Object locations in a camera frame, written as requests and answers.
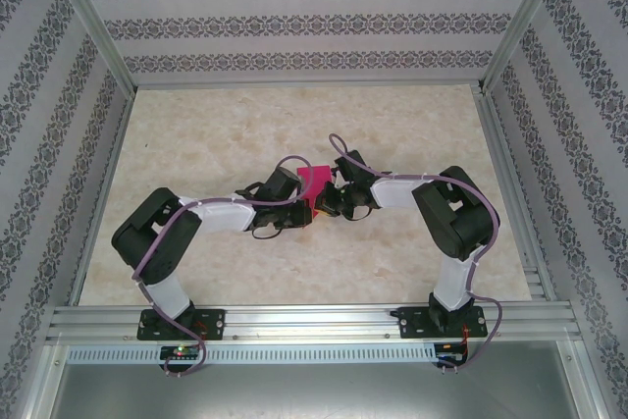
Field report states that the grey metal sheet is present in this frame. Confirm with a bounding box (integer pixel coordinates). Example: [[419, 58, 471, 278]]
[[48, 362, 598, 419]]

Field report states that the slotted grey cable duct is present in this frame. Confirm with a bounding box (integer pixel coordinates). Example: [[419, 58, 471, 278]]
[[66, 343, 439, 364]]

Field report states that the aluminium side rail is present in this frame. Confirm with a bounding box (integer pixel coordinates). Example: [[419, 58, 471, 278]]
[[66, 89, 138, 307], [471, 86, 558, 303]]

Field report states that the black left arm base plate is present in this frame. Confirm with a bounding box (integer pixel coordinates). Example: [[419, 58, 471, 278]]
[[136, 308, 227, 341]]

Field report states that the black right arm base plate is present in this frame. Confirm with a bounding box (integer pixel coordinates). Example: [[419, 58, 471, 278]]
[[397, 304, 490, 340]]

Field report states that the pink square paper sheet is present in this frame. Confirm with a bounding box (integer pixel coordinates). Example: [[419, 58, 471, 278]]
[[296, 163, 335, 219]]

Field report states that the aluminium frame post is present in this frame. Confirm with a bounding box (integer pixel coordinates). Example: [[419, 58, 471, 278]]
[[41, 0, 139, 95], [478, 0, 574, 95]]

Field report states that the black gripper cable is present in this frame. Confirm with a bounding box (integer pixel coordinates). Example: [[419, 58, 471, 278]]
[[341, 204, 378, 223], [248, 224, 285, 242]]

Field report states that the aluminium mounting rail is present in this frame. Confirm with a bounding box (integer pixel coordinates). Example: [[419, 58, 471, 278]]
[[46, 303, 580, 342]]

